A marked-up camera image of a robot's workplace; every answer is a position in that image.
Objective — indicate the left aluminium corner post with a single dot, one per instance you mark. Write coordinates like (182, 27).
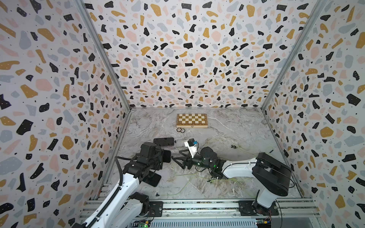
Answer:
(99, 47)

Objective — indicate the aluminium corner post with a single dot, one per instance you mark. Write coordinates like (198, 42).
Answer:
(99, 47)
(318, 7)

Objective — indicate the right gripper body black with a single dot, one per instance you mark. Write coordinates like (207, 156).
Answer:
(199, 161)

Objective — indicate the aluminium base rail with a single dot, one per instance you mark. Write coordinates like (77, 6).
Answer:
(220, 213)

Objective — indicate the near blue-edged smartphone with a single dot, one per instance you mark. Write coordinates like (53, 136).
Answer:
(152, 179)

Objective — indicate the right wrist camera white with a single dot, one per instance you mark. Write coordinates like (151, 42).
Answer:
(192, 146)

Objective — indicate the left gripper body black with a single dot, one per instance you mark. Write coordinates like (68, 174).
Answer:
(155, 163)

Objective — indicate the right aluminium corner post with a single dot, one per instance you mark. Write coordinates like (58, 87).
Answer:
(318, 7)

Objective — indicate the green wired earphones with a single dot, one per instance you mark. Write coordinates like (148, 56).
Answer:
(241, 152)
(185, 184)

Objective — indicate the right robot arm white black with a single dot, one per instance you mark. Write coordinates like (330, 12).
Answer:
(274, 175)

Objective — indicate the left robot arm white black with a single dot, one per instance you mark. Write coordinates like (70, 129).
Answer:
(123, 204)

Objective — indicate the black smartphone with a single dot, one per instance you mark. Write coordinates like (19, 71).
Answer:
(166, 156)
(168, 141)

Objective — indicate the wooden chessboard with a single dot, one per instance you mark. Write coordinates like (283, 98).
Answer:
(192, 121)

